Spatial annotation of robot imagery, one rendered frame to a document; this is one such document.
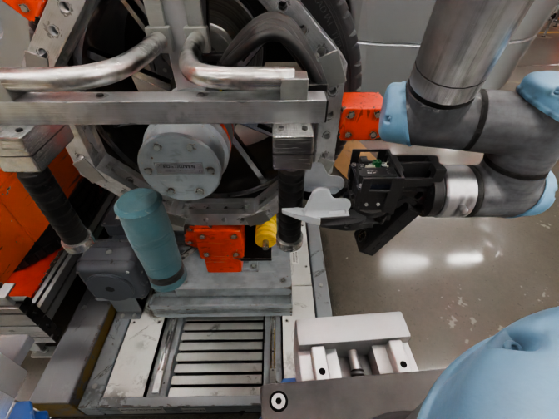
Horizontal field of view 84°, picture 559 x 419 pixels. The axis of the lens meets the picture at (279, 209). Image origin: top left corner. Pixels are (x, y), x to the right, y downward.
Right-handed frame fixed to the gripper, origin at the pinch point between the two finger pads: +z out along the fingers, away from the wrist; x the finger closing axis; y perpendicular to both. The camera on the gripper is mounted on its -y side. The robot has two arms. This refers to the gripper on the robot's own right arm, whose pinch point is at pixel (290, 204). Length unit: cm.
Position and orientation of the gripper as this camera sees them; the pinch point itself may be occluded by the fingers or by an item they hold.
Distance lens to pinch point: 45.1
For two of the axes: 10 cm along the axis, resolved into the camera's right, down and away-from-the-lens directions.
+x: 0.2, 6.7, -7.4
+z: -10.0, 0.1, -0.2
